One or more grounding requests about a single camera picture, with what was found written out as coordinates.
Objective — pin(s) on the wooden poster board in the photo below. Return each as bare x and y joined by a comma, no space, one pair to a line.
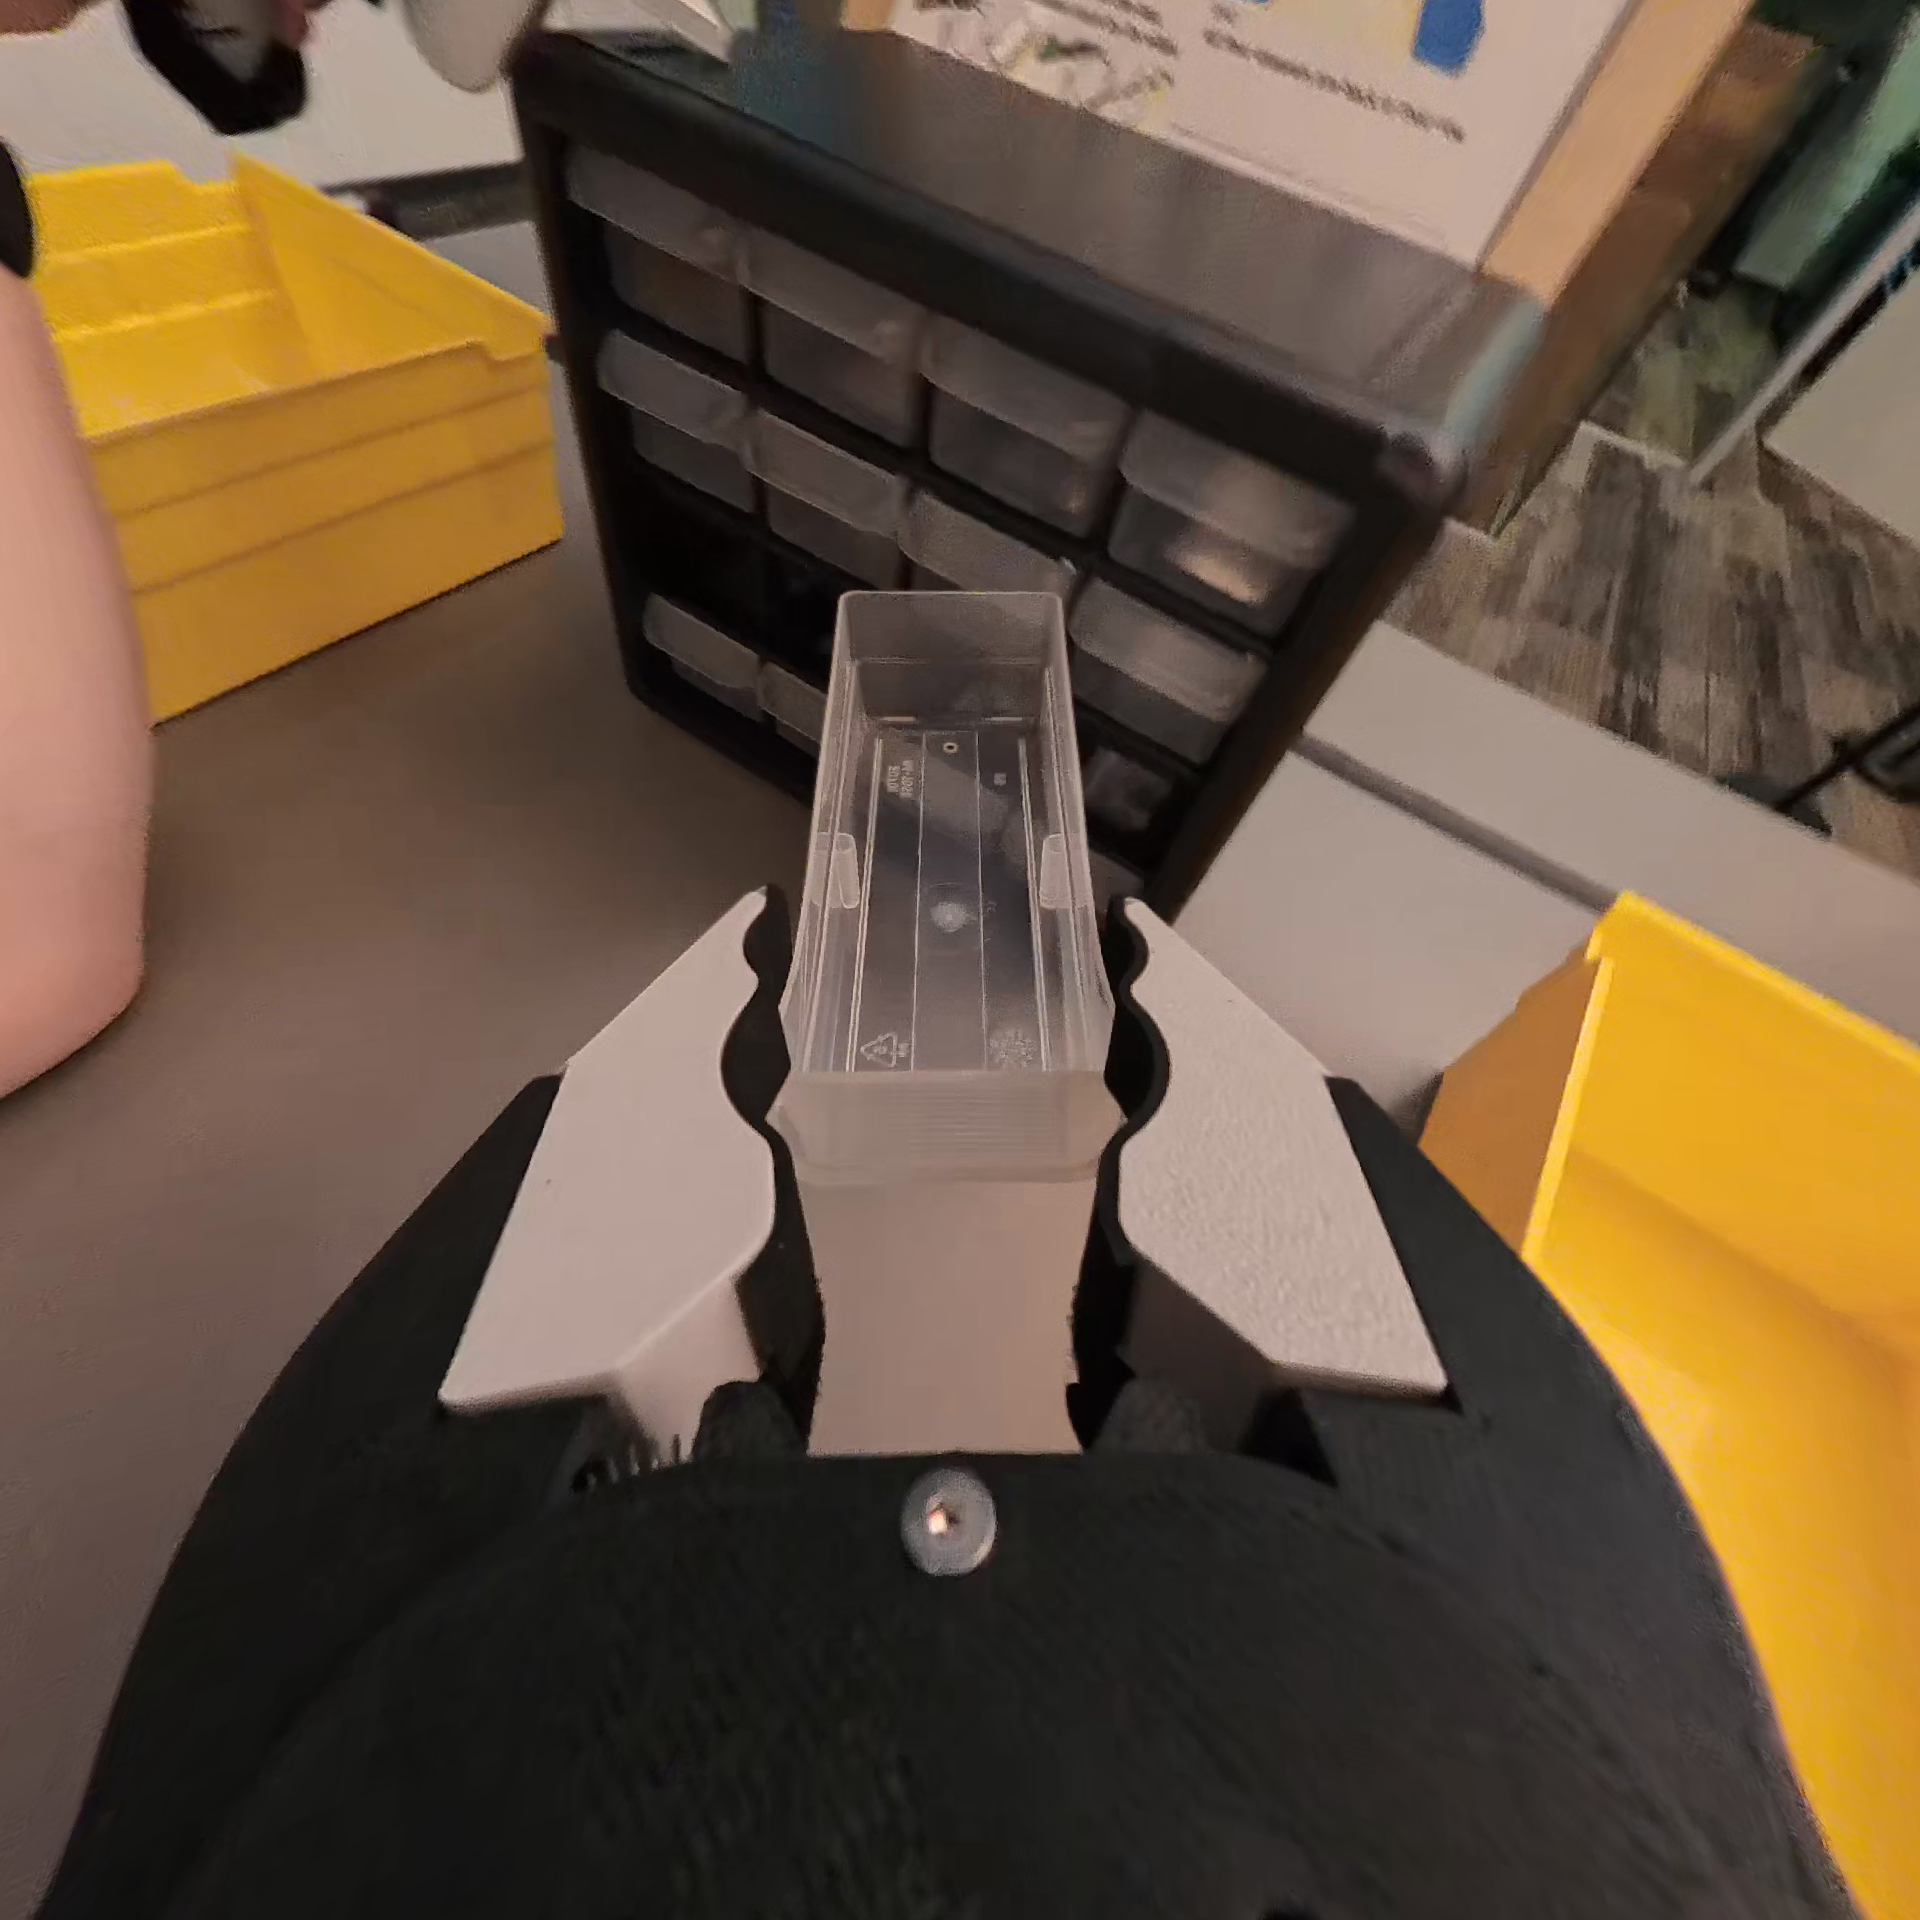
1622,165

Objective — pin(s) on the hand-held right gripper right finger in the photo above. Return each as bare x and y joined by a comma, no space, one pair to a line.
1261,1201

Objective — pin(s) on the instruction poster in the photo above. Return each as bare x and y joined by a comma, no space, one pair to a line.
1319,89

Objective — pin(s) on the black wristband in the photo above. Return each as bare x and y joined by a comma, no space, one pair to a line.
14,212

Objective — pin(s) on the clear plastic drawer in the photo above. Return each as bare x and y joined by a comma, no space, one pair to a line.
944,930

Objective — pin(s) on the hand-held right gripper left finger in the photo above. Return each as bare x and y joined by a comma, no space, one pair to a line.
630,1201

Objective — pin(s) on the black drawer cabinet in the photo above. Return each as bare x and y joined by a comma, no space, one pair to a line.
1125,212

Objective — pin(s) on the yellow plastic bin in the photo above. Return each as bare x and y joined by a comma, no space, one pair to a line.
330,494
1771,1201

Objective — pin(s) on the person's left forearm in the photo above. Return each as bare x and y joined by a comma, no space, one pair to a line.
61,674

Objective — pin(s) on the set of clear cabinet drawers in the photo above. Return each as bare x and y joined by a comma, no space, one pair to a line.
1020,422

